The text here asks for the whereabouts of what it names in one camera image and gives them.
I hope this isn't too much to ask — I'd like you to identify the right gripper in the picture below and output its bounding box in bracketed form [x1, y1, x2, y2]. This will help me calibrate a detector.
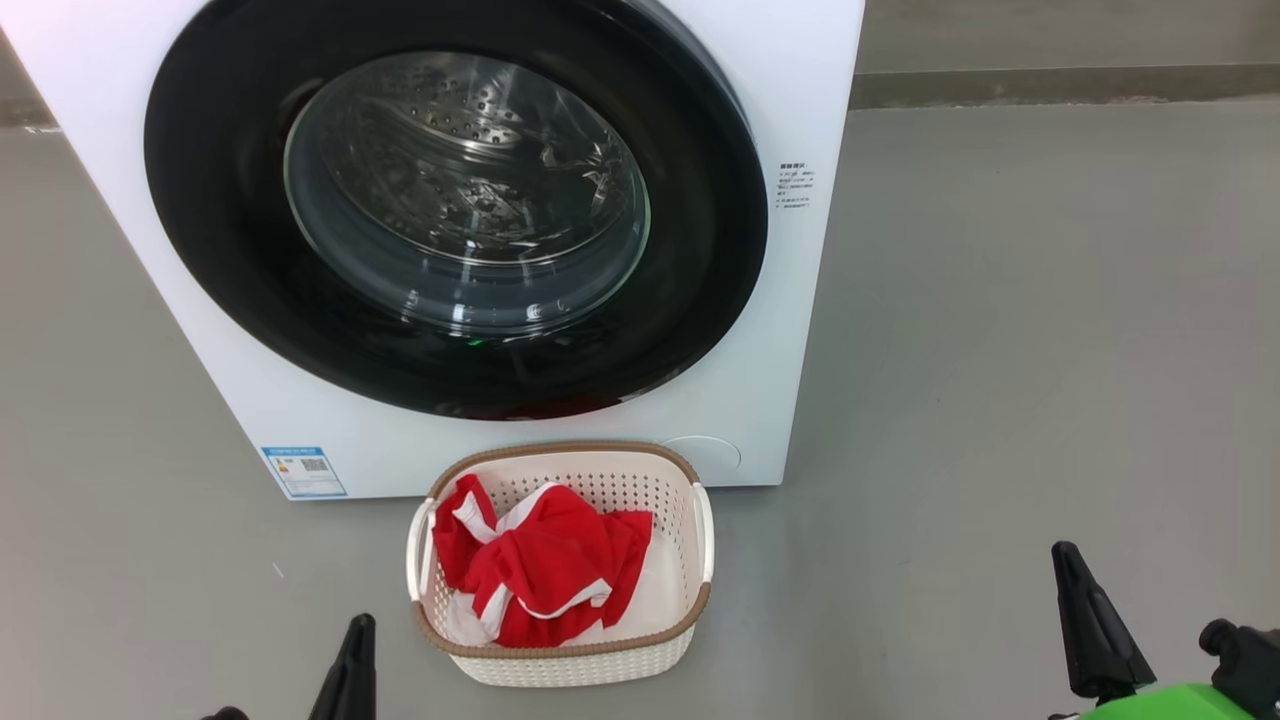
[1050, 541, 1280, 720]

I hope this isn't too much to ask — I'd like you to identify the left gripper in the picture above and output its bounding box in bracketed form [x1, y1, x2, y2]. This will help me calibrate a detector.
[200, 613, 377, 720]

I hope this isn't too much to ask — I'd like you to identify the red and white garment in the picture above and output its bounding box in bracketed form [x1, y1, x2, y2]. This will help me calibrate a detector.
[432, 474, 655, 649]

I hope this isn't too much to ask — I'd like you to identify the black round glass washer door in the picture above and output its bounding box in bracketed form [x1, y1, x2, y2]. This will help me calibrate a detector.
[143, 0, 770, 422]

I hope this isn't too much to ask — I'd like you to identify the cream perforated laundry basket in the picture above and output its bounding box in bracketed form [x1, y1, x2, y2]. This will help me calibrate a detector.
[405, 440, 716, 689]

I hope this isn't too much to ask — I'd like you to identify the white washing machine body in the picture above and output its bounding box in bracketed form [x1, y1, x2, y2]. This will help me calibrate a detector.
[0, 0, 867, 501]

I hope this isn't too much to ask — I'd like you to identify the stainless steel washing machine drum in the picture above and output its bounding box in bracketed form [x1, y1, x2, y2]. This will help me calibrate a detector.
[285, 52, 651, 336]

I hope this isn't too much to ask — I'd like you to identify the blue energy label sticker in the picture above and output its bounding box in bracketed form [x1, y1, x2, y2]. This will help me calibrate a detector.
[260, 445, 348, 499]

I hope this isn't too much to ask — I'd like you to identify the round white filter cover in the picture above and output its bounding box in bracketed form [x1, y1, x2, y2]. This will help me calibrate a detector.
[662, 435, 743, 479]

